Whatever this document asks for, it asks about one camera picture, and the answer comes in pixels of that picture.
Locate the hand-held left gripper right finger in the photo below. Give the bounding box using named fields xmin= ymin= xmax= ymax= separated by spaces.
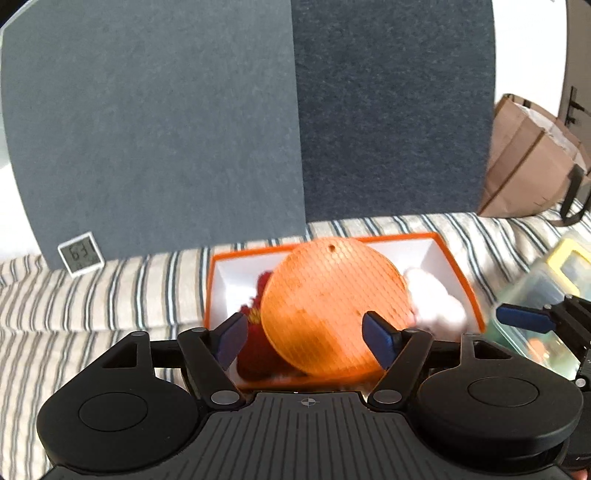
xmin=361 ymin=311 xmax=517 ymax=411

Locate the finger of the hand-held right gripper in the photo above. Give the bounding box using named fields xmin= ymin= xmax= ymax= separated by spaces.
xmin=496 ymin=295 xmax=591 ymax=347

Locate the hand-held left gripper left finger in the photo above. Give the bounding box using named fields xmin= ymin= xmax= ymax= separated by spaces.
xmin=95 ymin=312 xmax=250 ymax=410

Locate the orange cardboard box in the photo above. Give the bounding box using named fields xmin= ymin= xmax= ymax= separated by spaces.
xmin=203 ymin=232 xmax=486 ymax=393

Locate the white and red plush chicken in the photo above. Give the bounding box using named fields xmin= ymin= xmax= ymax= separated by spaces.
xmin=237 ymin=267 xmax=468 ymax=383

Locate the orange honeycomb silicone mat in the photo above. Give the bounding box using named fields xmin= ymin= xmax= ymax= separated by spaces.
xmin=261 ymin=237 xmax=412 ymax=380

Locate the brown paper bag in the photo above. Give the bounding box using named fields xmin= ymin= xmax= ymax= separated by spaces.
xmin=478 ymin=93 xmax=591 ymax=228

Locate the white digital clock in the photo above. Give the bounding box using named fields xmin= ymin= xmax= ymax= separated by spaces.
xmin=58 ymin=233 xmax=106 ymax=277

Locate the light grey felt panel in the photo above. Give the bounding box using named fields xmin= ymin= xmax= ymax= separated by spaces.
xmin=0 ymin=0 xmax=308 ymax=269

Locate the dark grey felt panel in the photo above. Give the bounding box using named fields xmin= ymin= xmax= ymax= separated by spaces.
xmin=291 ymin=0 xmax=496 ymax=223

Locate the clear storage box yellow handle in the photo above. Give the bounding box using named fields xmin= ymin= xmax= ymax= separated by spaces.
xmin=489 ymin=230 xmax=591 ymax=371

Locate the dark door handle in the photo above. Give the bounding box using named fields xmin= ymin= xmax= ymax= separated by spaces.
xmin=567 ymin=86 xmax=582 ymax=126

